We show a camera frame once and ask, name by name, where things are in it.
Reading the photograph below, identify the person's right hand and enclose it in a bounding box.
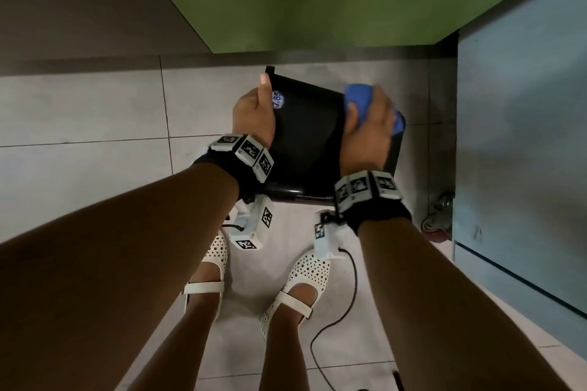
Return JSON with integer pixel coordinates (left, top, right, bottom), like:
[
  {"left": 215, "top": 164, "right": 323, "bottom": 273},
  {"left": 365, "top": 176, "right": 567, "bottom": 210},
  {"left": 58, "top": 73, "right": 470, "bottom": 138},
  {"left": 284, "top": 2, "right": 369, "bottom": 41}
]
[{"left": 339, "top": 83, "right": 397, "bottom": 178}]

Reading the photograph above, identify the person's left hand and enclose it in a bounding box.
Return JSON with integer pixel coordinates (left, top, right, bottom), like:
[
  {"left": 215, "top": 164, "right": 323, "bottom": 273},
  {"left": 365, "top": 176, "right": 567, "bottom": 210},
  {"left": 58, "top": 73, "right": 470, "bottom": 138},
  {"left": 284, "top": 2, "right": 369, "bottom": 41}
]
[{"left": 232, "top": 73, "right": 277, "bottom": 148}]

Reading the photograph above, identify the blue cleaning cloth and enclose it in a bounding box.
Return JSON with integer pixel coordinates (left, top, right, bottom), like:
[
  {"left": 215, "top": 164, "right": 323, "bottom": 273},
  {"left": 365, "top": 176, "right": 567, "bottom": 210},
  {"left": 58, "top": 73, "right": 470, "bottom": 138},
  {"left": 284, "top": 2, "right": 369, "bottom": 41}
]
[{"left": 344, "top": 83, "right": 407, "bottom": 136}]

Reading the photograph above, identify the black plastic waste bin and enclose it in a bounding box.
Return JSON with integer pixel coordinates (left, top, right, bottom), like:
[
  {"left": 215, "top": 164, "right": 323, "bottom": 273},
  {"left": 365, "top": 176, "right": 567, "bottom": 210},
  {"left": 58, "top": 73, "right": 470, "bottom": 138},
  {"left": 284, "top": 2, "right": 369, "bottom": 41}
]
[{"left": 264, "top": 66, "right": 407, "bottom": 203}]

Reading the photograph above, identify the person's left forearm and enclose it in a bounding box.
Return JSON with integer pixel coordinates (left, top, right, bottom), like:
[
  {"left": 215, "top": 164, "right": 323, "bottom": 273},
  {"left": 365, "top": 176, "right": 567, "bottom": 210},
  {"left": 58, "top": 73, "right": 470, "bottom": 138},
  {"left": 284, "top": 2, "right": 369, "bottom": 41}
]
[{"left": 0, "top": 164, "right": 240, "bottom": 391}]

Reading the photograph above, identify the person's right forearm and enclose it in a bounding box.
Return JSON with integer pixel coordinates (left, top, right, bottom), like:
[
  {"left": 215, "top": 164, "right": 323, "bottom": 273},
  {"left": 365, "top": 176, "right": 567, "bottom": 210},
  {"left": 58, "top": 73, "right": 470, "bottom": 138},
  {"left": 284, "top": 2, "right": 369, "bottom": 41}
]
[{"left": 356, "top": 216, "right": 572, "bottom": 391}]

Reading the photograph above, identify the red caster wheel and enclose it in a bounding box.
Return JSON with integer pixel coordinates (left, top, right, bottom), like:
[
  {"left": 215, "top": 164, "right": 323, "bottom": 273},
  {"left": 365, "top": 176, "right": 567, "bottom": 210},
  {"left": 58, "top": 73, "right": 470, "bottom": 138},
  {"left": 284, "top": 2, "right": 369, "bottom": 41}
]
[{"left": 421, "top": 191, "right": 456, "bottom": 240}]

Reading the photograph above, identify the white perforated right shoe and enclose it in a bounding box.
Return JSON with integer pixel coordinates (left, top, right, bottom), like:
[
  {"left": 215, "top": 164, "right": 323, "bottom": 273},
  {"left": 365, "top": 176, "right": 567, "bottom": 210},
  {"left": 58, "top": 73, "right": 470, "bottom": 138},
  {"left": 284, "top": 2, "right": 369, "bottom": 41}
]
[{"left": 259, "top": 250, "right": 333, "bottom": 342}]

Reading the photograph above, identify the white perforated shoe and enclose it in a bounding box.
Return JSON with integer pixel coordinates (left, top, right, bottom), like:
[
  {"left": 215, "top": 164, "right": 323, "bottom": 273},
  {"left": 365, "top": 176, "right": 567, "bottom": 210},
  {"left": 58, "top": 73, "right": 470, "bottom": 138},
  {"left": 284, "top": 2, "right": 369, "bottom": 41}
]
[
  {"left": 259, "top": 250, "right": 333, "bottom": 342},
  {"left": 183, "top": 230, "right": 229, "bottom": 323}
]

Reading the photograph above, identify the white perforated left shoe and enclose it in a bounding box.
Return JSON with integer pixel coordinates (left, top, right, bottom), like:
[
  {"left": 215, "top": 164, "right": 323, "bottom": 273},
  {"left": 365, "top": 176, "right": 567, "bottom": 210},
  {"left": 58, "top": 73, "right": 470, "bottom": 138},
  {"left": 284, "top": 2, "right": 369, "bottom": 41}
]
[{"left": 183, "top": 230, "right": 229, "bottom": 323}]

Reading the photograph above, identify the pale blue wheeled cabinet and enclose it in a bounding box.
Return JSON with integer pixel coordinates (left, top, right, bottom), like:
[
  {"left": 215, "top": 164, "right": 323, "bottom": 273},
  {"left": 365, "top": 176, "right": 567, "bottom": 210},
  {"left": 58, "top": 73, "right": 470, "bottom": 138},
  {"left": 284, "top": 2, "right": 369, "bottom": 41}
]
[{"left": 451, "top": 0, "right": 587, "bottom": 348}]

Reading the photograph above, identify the black left wrist strap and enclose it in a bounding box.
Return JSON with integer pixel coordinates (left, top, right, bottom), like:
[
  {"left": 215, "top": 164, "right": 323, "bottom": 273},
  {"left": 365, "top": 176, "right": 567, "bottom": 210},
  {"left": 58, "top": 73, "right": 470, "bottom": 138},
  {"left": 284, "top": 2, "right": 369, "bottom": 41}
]
[{"left": 192, "top": 133, "right": 276, "bottom": 203}]

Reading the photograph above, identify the black wrist strap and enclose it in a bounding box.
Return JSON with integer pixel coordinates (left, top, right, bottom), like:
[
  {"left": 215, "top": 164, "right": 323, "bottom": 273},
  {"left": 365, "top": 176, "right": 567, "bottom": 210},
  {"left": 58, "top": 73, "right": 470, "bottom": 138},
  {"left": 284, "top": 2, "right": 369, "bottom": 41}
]
[
  {"left": 333, "top": 169, "right": 413, "bottom": 235},
  {"left": 192, "top": 133, "right": 276, "bottom": 203}
]

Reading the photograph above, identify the black right wrist strap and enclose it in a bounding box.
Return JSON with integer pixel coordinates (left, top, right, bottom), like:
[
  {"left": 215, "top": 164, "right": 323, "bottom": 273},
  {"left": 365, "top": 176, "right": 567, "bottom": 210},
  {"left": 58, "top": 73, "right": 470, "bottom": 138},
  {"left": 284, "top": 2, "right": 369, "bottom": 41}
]
[{"left": 333, "top": 169, "right": 413, "bottom": 235}]

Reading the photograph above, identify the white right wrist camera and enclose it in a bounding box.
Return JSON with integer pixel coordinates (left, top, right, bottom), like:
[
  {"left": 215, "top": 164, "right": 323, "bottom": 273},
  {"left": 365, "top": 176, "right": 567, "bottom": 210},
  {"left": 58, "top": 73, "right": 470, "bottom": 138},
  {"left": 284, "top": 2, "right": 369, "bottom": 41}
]
[{"left": 313, "top": 210, "right": 358, "bottom": 262}]

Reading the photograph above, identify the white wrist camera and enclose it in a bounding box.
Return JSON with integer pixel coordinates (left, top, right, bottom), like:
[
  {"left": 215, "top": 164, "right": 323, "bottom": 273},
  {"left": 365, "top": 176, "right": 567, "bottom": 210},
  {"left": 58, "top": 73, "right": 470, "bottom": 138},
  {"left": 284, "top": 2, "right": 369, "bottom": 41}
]
[
  {"left": 227, "top": 195, "right": 277, "bottom": 252},
  {"left": 313, "top": 210, "right": 358, "bottom": 262}
]

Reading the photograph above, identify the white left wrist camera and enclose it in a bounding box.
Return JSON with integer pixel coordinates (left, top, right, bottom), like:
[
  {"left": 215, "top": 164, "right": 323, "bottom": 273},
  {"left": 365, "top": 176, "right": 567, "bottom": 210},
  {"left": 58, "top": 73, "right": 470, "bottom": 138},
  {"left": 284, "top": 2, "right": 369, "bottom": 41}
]
[{"left": 227, "top": 195, "right": 277, "bottom": 252}]

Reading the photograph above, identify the black right camera cable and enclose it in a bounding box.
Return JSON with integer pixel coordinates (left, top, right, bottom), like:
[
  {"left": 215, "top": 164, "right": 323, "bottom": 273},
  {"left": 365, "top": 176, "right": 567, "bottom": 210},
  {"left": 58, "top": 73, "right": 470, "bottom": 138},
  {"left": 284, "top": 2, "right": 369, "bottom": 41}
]
[{"left": 310, "top": 246, "right": 358, "bottom": 391}]

